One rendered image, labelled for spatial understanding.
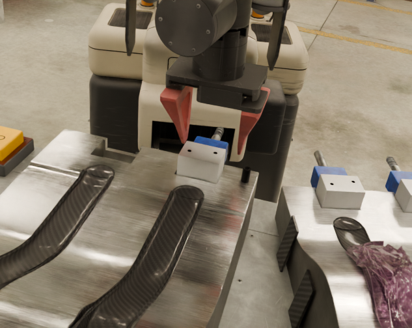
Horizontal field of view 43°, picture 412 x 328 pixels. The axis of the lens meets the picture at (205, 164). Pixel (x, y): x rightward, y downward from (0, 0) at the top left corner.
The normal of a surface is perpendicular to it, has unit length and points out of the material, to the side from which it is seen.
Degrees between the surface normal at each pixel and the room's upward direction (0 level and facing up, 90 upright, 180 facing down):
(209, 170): 90
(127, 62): 90
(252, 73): 3
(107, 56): 90
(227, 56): 91
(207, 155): 0
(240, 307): 0
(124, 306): 28
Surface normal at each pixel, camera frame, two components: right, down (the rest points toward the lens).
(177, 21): -0.38, 0.51
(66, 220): 0.12, -0.79
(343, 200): 0.04, 0.55
